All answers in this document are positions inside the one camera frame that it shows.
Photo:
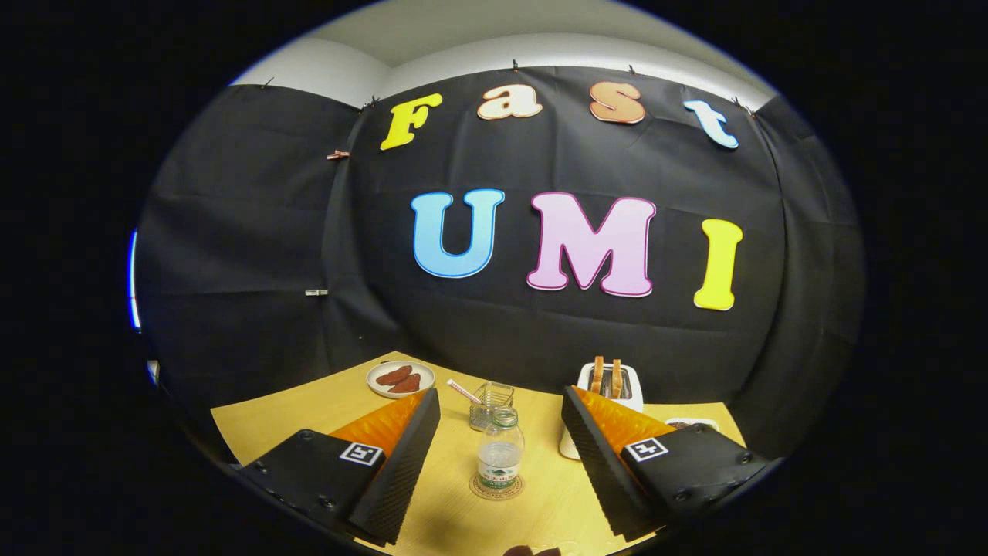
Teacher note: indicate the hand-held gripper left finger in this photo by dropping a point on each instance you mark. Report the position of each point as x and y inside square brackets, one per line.
[394, 479]

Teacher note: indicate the toast slice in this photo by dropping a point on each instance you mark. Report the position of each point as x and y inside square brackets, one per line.
[597, 376]
[616, 378]

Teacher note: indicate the white divided dish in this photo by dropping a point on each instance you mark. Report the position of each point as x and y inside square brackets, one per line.
[691, 423]

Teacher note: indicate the white round plate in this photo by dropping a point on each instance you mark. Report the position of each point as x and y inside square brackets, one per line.
[376, 388]

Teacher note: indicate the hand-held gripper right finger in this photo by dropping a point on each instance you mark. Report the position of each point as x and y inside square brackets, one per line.
[602, 463]

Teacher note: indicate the black backdrop cloth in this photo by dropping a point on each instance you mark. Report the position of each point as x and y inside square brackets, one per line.
[231, 232]

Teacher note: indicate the wooden table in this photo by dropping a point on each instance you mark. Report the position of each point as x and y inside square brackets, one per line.
[455, 502]

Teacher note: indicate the red food slice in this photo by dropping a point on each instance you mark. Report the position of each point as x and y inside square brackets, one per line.
[407, 384]
[394, 375]

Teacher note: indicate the striped straw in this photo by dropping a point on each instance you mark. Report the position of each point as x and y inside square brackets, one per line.
[463, 391]

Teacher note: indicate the white toaster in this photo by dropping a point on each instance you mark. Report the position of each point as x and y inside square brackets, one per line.
[631, 398]

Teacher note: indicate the clear plastic bottle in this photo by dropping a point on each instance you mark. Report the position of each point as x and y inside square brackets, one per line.
[500, 455]

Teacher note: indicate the round cork coaster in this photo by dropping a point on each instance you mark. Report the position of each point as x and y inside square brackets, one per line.
[475, 489]

